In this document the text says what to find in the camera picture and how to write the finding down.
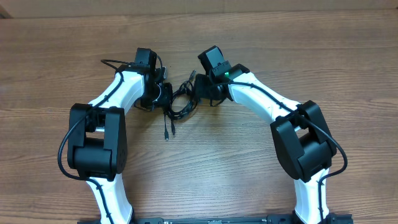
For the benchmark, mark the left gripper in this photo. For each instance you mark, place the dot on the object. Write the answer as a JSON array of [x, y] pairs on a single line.
[[166, 87]]

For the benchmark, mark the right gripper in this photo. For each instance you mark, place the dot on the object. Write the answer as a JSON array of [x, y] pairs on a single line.
[[200, 86]]

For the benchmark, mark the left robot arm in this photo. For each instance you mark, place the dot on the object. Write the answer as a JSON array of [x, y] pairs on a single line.
[[97, 135]]

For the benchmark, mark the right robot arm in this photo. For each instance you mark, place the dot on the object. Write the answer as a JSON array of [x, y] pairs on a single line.
[[301, 137]]

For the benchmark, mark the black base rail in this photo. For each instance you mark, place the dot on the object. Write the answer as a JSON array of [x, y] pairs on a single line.
[[332, 218]]

